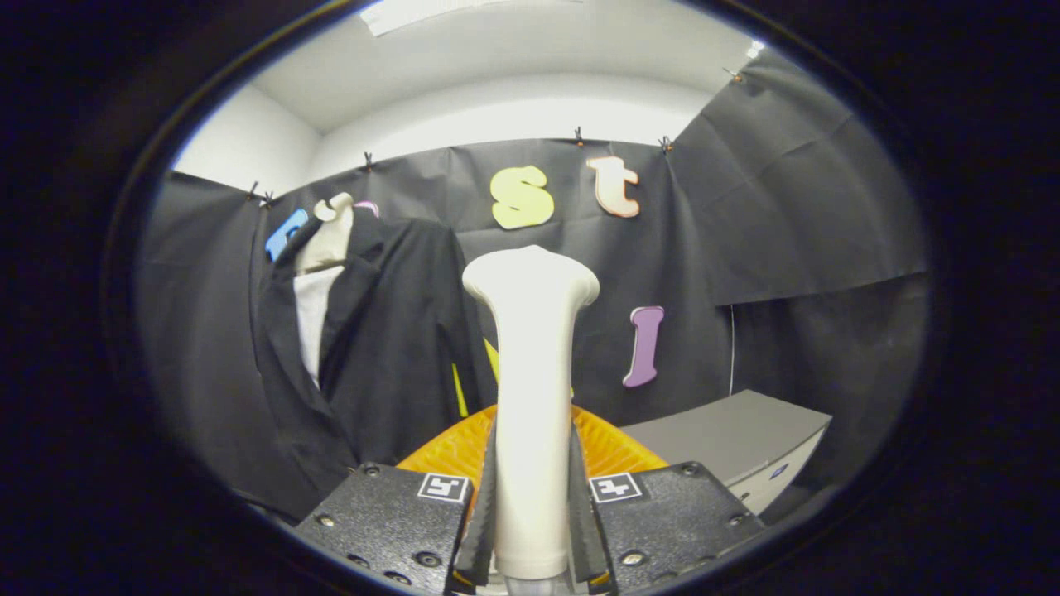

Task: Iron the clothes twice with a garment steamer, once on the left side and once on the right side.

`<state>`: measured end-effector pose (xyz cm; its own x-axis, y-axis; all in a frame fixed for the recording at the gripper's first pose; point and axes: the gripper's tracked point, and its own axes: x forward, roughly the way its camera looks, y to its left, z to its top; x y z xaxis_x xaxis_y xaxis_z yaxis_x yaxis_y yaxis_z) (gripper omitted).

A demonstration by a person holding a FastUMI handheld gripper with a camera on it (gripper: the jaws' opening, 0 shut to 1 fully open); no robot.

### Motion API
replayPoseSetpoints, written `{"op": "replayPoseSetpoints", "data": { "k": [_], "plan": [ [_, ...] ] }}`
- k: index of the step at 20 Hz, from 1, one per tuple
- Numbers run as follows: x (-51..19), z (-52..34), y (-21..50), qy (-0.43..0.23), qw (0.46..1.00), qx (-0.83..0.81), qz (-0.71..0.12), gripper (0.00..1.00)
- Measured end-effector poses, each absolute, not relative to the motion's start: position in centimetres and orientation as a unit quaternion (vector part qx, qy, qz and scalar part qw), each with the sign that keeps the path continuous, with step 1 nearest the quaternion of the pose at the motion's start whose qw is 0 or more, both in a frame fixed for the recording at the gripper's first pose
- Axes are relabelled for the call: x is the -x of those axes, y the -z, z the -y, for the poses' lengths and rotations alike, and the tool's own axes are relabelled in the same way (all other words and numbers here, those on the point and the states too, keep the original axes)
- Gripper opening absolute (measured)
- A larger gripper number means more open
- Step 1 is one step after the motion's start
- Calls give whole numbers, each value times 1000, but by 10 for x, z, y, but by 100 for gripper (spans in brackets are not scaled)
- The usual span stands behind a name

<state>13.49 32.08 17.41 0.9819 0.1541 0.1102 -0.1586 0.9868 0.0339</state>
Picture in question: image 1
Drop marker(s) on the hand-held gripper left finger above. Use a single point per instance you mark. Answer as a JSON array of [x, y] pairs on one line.
[[484, 513]]

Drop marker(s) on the black backdrop cloth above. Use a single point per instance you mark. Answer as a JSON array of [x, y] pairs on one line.
[[787, 207]]

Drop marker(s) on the black suit jacket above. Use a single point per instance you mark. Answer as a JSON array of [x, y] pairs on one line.
[[389, 348]]

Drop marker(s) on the ceiling light panel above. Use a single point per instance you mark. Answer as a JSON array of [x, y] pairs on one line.
[[447, 12]]

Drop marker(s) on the cream clothes hanger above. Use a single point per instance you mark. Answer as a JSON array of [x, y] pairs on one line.
[[327, 236]]

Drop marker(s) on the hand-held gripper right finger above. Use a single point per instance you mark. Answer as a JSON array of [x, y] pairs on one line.
[[581, 513]]

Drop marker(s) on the grey cabinet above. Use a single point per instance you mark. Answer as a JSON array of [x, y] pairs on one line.
[[729, 430]]

